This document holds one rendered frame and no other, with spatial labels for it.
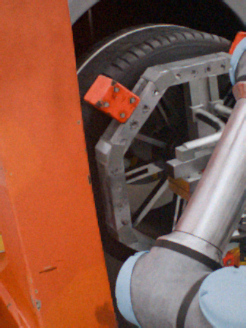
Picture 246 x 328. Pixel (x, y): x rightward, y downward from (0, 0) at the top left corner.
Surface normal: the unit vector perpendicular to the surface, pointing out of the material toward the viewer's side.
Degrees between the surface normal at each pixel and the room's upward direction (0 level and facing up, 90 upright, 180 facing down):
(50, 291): 90
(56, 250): 90
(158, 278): 36
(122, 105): 90
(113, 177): 90
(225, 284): 8
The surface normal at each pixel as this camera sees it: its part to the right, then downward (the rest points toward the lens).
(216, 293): -0.01, -0.88
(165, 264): -0.42, -0.48
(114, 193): 0.47, 0.30
